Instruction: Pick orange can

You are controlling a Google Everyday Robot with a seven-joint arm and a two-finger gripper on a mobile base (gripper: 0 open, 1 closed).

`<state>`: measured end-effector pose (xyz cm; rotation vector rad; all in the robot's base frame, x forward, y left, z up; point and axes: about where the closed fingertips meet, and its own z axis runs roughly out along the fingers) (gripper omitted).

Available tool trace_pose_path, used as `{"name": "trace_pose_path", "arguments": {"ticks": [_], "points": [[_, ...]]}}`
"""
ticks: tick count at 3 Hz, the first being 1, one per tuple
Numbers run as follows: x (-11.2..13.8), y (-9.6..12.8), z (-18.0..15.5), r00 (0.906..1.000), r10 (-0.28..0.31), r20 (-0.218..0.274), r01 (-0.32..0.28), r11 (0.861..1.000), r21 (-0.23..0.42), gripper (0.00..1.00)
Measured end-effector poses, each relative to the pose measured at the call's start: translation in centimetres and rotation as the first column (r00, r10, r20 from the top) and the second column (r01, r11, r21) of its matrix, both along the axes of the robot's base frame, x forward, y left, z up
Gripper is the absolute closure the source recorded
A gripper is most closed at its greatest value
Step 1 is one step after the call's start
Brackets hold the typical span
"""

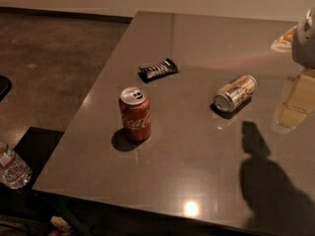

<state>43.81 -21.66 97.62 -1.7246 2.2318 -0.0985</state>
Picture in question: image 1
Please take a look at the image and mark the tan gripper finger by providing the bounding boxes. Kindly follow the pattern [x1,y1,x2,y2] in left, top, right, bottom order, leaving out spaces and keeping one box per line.
[272,69,315,134]
[271,26,296,53]

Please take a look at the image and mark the orange soda can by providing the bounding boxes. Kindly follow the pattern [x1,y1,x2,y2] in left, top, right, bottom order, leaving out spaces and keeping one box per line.
[214,75,257,113]

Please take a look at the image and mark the red Coca-Cola can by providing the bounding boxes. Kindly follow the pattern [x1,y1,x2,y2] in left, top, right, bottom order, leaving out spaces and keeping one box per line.
[119,87,151,142]

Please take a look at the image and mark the black snack bar wrapper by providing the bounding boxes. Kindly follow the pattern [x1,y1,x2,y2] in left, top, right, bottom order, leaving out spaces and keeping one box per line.
[139,58,179,82]

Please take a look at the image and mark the black object at left edge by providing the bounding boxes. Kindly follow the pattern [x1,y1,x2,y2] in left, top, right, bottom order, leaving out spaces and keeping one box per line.
[0,76,12,99]

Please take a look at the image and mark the clear plastic water bottle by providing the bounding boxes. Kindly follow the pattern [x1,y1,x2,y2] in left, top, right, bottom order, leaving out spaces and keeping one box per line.
[0,142,32,190]

